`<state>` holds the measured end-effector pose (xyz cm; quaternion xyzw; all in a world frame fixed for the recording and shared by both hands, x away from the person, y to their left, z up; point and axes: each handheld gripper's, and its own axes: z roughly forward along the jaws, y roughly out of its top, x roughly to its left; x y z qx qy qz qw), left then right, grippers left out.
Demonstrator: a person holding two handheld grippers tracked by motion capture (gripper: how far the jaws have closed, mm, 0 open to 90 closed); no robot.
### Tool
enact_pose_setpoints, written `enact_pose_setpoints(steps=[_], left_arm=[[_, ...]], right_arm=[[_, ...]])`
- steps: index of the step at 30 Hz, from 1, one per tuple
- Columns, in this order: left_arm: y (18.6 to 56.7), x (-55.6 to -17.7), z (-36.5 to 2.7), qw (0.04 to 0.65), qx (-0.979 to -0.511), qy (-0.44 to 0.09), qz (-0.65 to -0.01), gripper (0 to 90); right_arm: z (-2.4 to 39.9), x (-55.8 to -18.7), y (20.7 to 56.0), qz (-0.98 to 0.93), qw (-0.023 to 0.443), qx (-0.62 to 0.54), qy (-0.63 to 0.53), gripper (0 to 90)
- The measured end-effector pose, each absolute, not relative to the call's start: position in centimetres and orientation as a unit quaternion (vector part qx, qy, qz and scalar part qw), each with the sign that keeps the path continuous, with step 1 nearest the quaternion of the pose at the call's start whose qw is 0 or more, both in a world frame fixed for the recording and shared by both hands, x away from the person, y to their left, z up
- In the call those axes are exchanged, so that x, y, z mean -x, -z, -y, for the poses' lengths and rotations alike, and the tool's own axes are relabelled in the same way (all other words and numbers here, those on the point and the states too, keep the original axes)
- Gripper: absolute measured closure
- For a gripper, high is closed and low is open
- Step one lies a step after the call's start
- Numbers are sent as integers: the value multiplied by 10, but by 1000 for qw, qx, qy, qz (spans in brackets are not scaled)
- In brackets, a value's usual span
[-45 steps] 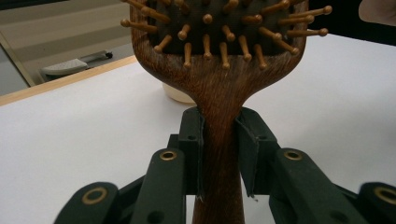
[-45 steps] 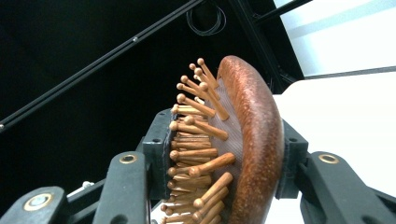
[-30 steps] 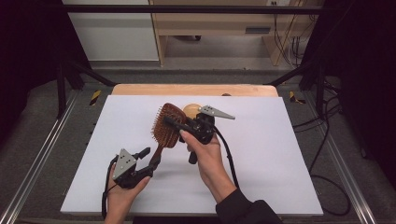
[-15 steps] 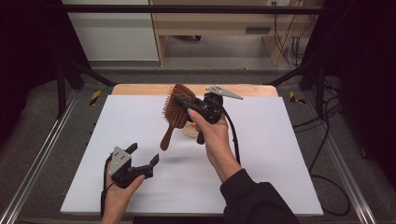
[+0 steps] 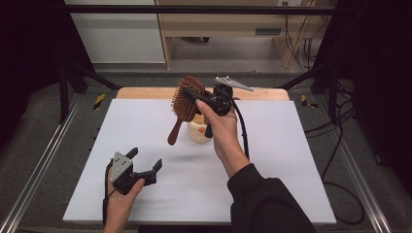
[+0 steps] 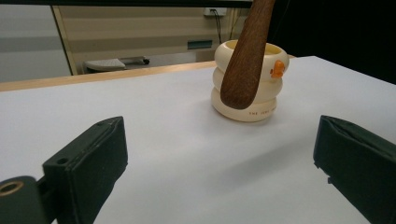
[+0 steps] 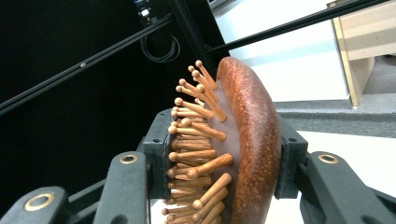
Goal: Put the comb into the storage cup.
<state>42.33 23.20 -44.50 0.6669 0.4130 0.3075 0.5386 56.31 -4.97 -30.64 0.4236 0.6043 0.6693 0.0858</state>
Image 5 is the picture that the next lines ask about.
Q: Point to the aluminium rail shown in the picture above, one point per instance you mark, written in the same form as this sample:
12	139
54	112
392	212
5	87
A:
366	194
36	174

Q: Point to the black horizontal frame bar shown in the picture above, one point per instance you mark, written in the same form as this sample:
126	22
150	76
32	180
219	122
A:
194	9

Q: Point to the person's right hand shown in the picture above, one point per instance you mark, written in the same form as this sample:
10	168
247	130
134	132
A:
225	136

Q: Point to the black metal stand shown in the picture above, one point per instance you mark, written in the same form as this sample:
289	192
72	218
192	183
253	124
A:
63	97
333	93

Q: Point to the brown wooden hairbrush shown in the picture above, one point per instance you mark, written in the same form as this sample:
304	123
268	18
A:
184	106

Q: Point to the yellow black tape strip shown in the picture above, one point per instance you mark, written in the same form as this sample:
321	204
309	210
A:
304	101
99	101

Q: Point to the white cabinet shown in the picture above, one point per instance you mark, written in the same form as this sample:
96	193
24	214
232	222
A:
120	35

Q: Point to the white table board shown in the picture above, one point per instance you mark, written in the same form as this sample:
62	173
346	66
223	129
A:
285	181

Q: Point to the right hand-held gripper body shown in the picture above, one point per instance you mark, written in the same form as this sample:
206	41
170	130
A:
222	98

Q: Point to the black curtain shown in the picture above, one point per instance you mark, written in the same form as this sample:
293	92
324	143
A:
382	64
26	48

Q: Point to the light wooden desk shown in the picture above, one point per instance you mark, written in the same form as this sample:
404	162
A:
223	24

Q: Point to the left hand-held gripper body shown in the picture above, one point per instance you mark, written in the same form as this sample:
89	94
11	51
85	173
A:
123	173

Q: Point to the cream cup with orange dot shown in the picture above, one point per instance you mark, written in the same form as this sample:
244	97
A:
197	134

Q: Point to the person's left hand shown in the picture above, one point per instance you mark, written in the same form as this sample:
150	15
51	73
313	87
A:
121	207

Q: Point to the light wooden table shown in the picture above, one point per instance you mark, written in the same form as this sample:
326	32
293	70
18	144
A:
145	93

